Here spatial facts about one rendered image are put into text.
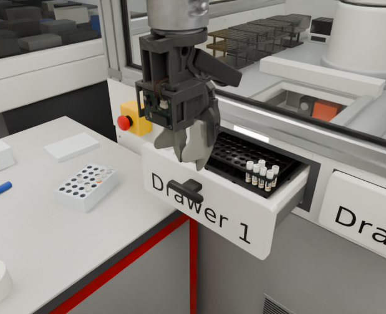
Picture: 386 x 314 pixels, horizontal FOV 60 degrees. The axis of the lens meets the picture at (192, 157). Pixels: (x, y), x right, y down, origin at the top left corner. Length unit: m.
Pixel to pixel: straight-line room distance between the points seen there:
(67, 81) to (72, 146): 0.37
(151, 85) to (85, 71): 0.92
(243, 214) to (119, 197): 0.35
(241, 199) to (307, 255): 0.28
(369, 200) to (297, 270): 0.27
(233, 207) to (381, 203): 0.23
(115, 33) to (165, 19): 0.50
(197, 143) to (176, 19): 0.17
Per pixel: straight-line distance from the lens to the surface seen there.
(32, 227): 0.78
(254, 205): 0.52
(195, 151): 0.48
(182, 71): 0.44
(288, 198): 0.61
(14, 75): 1.22
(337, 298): 0.80
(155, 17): 0.42
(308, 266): 0.78
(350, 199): 0.62
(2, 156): 0.99
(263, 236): 0.54
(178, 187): 0.56
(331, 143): 0.60
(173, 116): 0.42
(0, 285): 0.65
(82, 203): 0.76
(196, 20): 0.41
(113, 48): 0.91
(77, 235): 0.73
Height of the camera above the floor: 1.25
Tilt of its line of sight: 32 degrees down
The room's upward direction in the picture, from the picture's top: straight up
